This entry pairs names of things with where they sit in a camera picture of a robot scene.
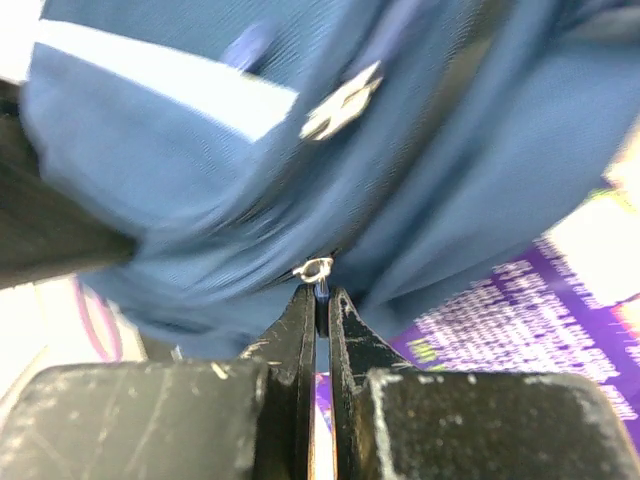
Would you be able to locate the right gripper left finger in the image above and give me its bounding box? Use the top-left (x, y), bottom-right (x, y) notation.
top-left (1, 286), bottom-right (316, 480)

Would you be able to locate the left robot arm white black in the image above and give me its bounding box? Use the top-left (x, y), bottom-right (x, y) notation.
top-left (1, 81), bottom-right (135, 288)

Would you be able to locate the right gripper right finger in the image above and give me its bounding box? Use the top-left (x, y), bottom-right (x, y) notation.
top-left (327, 289), bottom-right (639, 480)

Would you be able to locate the navy blue student backpack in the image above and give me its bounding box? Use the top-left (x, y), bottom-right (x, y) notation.
top-left (21, 1), bottom-right (639, 358)

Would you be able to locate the purple paperback book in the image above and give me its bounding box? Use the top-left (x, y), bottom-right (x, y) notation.
top-left (316, 186), bottom-right (639, 479)

